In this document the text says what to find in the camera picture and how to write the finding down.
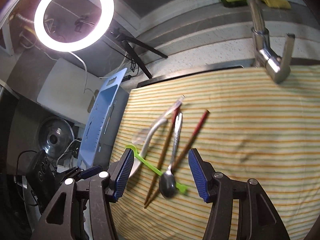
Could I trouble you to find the green plastic spoon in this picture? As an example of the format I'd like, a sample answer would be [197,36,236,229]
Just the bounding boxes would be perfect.
[125,145,188,194]

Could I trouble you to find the metal spoon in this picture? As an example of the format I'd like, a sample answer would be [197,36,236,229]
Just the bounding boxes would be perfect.
[159,111,183,199]

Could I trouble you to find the clear plastic spoon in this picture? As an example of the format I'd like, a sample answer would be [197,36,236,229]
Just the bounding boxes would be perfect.
[131,95,185,144]

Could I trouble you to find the red chopstick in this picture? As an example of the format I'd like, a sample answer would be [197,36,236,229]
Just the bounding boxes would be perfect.
[144,107,180,209]
[144,110,210,209]

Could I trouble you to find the steel pot lid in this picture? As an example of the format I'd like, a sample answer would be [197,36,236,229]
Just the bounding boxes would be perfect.
[37,117,75,160]

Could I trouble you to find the blue plastic drainer basket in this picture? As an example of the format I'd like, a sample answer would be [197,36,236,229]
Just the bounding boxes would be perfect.
[77,68,129,170]

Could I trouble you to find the striped yellow green cloth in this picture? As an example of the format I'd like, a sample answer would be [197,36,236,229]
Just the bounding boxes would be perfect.
[111,66,319,239]

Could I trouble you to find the white cutting board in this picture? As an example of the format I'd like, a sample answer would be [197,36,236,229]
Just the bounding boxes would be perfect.
[37,58,103,125]

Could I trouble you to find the chrome faucet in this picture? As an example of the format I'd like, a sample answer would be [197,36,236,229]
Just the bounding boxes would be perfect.
[246,0,295,84]

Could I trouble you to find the black tripod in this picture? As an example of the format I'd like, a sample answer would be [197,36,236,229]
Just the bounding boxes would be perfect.
[109,27,169,80]

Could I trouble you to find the yellow sponge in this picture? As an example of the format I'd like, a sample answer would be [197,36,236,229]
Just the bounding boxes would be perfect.
[261,0,291,10]

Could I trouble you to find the white power cable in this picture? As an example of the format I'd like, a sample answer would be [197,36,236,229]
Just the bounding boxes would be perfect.
[69,51,128,94]

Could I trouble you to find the ring light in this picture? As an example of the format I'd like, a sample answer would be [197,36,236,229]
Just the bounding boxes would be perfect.
[33,0,115,53]

